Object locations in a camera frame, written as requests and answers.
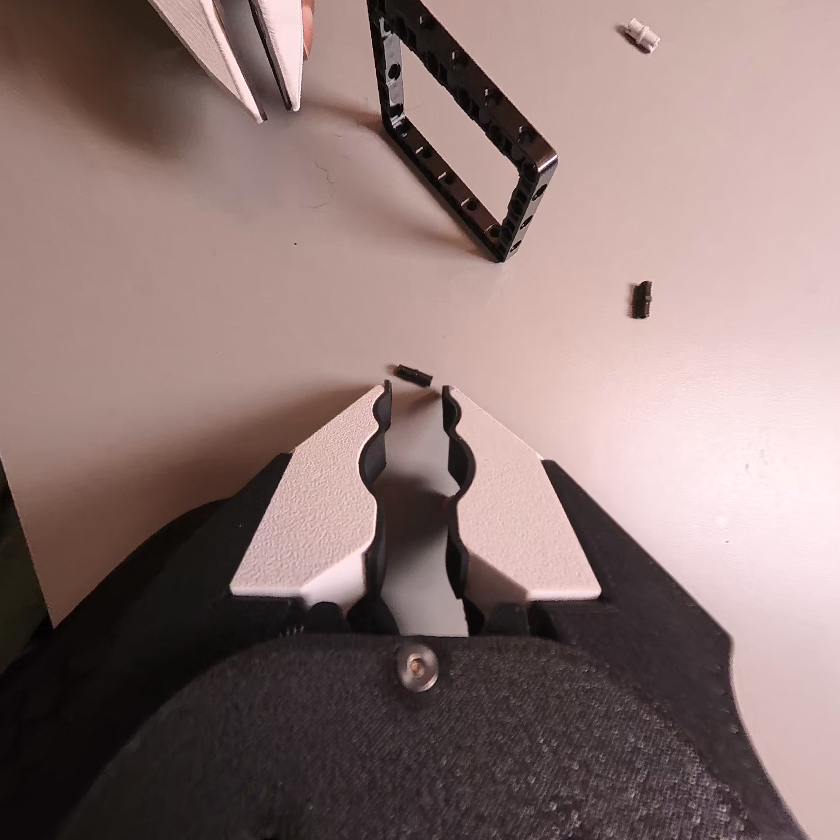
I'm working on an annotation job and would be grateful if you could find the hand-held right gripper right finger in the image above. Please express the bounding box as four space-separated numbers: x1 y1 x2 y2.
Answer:
441 384 602 621

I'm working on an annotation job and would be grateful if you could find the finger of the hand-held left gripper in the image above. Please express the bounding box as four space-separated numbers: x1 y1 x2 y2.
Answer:
147 0 269 124
249 0 304 112

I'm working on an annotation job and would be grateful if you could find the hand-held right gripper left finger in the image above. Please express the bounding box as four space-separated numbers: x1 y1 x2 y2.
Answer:
228 382 396 614

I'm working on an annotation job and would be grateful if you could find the black lego frame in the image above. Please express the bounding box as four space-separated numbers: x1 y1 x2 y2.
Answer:
366 0 560 263

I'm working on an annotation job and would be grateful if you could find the grey lego pin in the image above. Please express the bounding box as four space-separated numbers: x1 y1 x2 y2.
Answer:
618 18 662 53

